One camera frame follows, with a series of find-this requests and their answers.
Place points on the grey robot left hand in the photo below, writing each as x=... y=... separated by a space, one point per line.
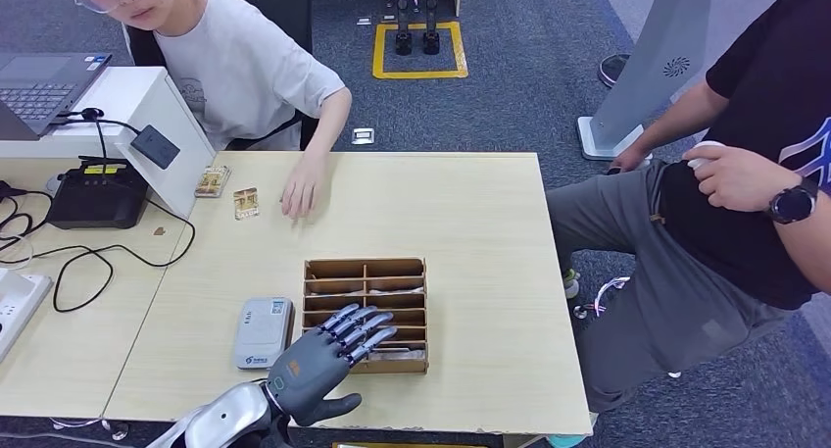
x=311 y=373

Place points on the person's right hand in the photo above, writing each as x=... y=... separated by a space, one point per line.
x=630 y=159

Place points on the person's left hand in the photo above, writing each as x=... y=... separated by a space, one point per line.
x=304 y=188
x=740 y=175

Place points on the white round remote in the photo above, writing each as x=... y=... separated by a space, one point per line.
x=693 y=163

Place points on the gold hotel key card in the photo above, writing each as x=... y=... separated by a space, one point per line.
x=246 y=203

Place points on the wooden card organiser box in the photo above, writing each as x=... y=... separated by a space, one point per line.
x=402 y=366

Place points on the person's right forearm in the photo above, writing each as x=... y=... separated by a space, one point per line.
x=675 y=123

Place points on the person's left forearm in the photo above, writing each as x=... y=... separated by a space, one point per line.
x=811 y=244
x=328 y=127

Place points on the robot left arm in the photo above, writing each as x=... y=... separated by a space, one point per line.
x=221 y=419

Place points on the grey card reader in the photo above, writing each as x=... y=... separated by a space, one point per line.
x=259 y=334

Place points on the person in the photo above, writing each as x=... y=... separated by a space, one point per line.
x=234 y=75
x=714 y=237

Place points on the white card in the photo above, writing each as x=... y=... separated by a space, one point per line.
x=396 y=292
x=399 y=354

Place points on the stack of key cards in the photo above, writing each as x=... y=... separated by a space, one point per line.
x=212 y=181

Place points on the black wrist watch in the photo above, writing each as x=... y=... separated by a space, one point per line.
x=792 y=203

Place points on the silver floor socket plate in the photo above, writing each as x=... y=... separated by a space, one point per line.
x=363 y=136

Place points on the black shoe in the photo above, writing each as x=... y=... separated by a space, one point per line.
x=613 y=69

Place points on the white kiosk stand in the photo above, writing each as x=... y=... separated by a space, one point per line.
x=649 y=62

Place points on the black small box device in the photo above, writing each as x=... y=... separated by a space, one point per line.
x=154 y=147

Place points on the yellow floor tape square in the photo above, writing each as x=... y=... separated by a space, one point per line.
x=419 y=75

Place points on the black humanoid robot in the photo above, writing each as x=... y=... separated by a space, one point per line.
x=403 y=42

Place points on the white desk stand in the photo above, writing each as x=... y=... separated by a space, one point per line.
x=136 y=94

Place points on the black desktop terminal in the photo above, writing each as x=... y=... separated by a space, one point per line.
x=97 y=201

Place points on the grey laptop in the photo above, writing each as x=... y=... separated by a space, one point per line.
x=39 y=88

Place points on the white power strip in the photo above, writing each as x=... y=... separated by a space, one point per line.
x=19 y=308

